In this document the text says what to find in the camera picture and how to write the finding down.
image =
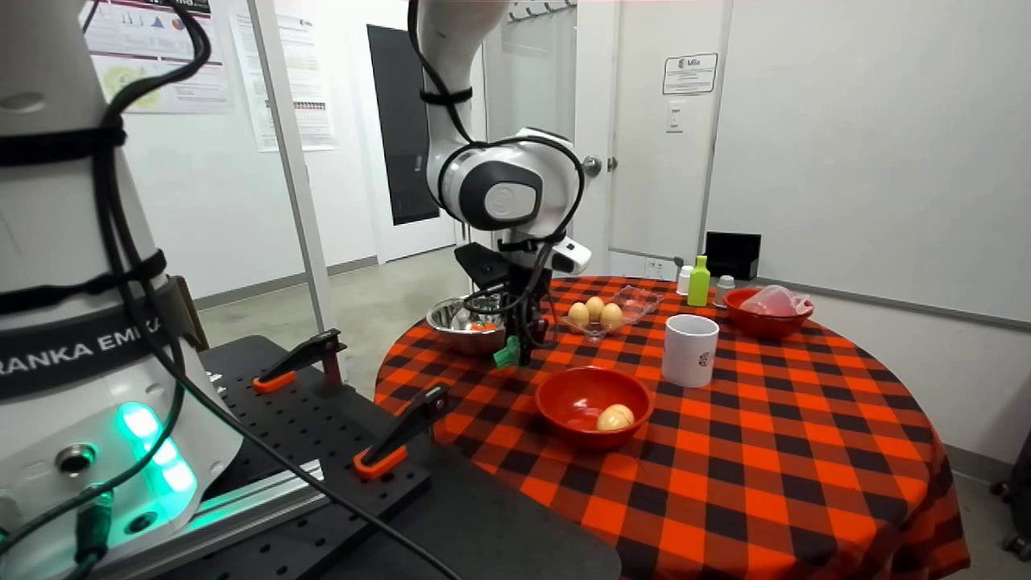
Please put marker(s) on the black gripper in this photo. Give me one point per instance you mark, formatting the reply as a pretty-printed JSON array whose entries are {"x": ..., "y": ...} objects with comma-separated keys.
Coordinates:
[{"x": 502, "y": 286}]

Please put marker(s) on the green broccoli toy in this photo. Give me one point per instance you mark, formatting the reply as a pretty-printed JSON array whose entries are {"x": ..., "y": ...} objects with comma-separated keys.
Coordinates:
[{"x": 509, "y": 353}]

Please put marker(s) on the beige toy egg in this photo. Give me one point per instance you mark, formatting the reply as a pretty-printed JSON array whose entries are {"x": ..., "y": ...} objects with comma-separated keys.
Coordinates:
[{"x": 616, "y": 417}]

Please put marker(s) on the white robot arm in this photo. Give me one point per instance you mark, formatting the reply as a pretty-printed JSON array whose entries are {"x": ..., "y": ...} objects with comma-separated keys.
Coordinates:
[{"x": 522, "y": 189}]

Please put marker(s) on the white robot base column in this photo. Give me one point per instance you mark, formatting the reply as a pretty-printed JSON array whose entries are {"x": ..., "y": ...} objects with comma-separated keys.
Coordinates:
[{"x": 108, "y": 420}]

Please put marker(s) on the silver metal bowl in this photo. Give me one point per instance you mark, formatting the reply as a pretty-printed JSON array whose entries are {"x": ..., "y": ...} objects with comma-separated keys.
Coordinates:
[{"x": 461, "y": 329}]

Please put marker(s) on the clear egg tray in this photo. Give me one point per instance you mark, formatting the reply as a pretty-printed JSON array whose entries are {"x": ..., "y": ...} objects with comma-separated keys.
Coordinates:
[{"x": 607, "y": 315}]

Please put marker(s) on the orange plastic bowl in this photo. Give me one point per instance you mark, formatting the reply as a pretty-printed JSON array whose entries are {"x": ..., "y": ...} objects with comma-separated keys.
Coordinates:
[{"x": 574, "y": 399}]

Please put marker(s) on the red bowl with plastic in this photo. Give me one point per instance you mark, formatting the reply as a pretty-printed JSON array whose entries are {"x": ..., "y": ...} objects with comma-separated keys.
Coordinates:
[{"x": 767, "y": 315}]

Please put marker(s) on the small white bottle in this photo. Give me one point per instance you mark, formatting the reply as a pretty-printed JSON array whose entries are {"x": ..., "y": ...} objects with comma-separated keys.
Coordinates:
[{"x": 684, "y": 282}]

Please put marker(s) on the green bottle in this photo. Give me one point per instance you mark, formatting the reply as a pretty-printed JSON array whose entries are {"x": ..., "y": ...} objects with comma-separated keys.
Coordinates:
[{"x": 702, "y": 282}]

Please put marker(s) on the white mug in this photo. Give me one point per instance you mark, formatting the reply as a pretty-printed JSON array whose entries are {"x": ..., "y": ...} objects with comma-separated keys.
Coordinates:
[{"x": 690, "y": 349}]

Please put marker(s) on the white door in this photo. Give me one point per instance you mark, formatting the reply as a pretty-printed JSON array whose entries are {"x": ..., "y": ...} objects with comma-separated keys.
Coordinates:
[{"x": 647, "y": 109}]

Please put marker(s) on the orange black checkered tablecloth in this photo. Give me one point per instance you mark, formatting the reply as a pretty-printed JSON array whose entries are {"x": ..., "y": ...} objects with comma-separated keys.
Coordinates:
[{"x": 800, "y": 458}]

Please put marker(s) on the orange-handled clamp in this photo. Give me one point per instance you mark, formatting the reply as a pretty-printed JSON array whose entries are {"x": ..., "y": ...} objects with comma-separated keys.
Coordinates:
[
  {"x": 318, "y": 349},
  {"x": 396, "y": 445}
]

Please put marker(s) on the black wall box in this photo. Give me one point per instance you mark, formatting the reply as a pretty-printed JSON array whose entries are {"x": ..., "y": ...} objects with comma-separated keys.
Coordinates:
[{"x": 732, "y": 254}]

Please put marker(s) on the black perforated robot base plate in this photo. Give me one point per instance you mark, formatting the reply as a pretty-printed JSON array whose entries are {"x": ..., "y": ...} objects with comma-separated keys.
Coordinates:
[{"x": 434, "y": 517}]

